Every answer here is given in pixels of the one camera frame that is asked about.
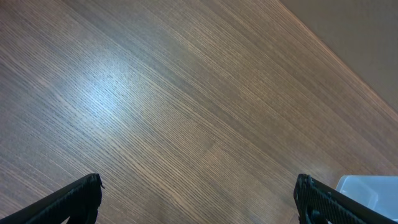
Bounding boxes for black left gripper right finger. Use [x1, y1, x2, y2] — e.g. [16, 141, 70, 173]
[294, 174, 395, 224]

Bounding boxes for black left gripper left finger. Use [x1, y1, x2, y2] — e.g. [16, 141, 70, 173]
[1, 173, 103, 224]

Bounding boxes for clear plastic storage container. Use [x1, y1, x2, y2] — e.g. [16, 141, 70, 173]
[335, 175, 398, 222]

